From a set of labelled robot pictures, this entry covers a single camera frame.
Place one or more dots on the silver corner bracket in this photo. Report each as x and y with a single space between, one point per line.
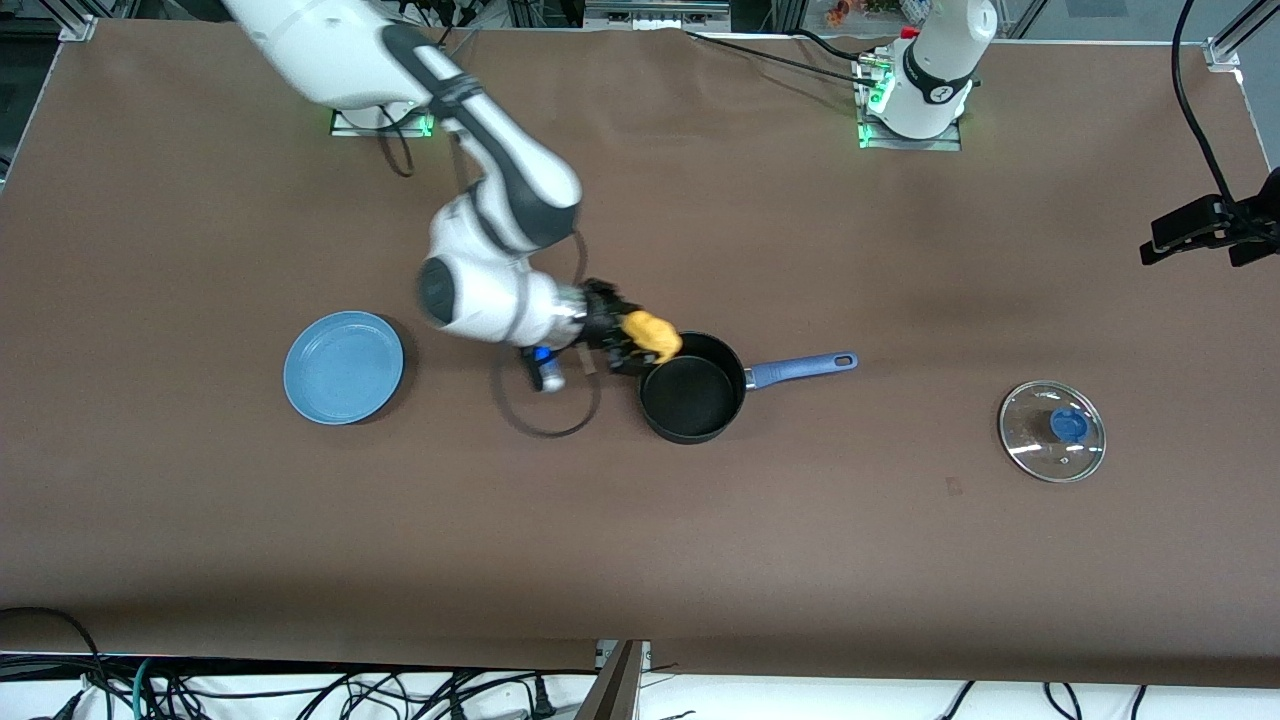
1224 52
78 28

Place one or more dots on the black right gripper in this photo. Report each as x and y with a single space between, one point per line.
603 317

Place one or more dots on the blue round plate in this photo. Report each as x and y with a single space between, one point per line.
343 368

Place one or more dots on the aluminium frame rail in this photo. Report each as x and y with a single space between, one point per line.
655 15

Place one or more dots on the black power plug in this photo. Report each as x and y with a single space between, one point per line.
542 700

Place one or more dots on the glass lid with blue knob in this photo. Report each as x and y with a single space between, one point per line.
1068 426

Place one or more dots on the grey aluminium profile post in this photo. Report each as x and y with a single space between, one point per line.
615 690

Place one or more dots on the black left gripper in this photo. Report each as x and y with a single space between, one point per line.
1262 213

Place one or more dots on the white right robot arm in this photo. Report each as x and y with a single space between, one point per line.
500 150

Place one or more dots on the yellow potato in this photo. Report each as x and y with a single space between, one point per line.
652 335

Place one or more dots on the metal base plate left arm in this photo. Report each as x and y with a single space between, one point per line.
950 143

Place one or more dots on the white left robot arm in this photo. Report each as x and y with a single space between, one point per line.
935 60

